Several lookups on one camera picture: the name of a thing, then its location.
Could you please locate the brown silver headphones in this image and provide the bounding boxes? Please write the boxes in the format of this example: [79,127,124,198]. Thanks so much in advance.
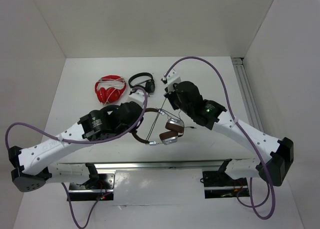
[131,108,185,147]

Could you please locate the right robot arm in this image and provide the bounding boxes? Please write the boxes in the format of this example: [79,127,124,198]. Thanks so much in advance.
[164,81,294,187]

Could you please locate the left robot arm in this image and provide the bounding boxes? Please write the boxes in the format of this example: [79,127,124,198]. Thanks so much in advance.
[8,101,146,193]

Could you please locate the black headphones far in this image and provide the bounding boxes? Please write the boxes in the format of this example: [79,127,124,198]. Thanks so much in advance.
[128,72,156,94]

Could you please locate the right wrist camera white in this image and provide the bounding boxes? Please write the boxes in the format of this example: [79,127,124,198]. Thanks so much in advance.
[161,69,181,94]

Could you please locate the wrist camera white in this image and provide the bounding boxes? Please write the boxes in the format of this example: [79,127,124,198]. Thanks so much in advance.
[161,69,181,94]
[127,87,148,107]

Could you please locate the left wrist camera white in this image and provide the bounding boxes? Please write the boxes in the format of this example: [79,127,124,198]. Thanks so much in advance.
[127,87,148,107]

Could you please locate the red headphones white cable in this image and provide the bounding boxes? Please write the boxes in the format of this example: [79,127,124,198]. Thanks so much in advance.
[94,74,127,106]

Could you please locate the aluminium rail front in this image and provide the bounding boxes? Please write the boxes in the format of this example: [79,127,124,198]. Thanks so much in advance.
[49,158,233,171]

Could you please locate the aluminium rail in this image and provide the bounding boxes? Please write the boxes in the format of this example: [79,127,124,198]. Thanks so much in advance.
[231,57,265,132]
[49,158,233,171]

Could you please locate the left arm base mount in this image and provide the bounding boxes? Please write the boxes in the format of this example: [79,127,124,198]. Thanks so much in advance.
[68,170,116,202]

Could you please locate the aluminium rail right side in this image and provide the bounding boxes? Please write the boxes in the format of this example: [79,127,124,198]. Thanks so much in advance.
[231,57,265,132]

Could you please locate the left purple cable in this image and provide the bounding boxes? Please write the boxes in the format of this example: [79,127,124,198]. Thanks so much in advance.
[4,86,148,152]

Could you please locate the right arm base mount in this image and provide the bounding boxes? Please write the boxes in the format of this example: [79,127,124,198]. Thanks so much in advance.
[199,171,250,199]

